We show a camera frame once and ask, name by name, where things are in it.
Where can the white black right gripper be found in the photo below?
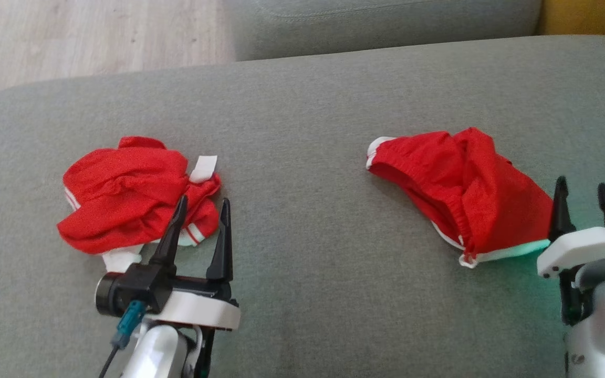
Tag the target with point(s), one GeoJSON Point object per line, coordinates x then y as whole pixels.
{"type": "Point", "coordinates": [581, 247]}

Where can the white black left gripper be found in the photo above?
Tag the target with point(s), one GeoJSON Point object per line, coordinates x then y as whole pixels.
{"type": "Point", "coordinates": [197, 310]}

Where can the red white basketball jersey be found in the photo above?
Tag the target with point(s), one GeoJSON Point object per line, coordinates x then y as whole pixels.
{"type": "Point", "coordinates": [124, 194]}

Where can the red white shorts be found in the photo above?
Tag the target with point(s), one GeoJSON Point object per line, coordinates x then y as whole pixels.
{"type": "Point", "coordinates": [465, 194]}

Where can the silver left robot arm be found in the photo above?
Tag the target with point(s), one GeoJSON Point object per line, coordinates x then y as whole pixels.
{"type": "Point", "coordinates": [155, 352]}

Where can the mustard yellow cushion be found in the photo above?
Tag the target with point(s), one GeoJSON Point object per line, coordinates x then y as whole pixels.
{"type": "Point", "coordinates": [591, 16]}

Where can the small grey sofa cushion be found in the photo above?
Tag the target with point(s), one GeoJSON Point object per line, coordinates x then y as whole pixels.
{"type": "Point", "coordinates": [386, 26]}

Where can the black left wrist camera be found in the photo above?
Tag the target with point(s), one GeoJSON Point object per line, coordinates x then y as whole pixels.
{"type": "Point", "coordinates": [134, 289]}

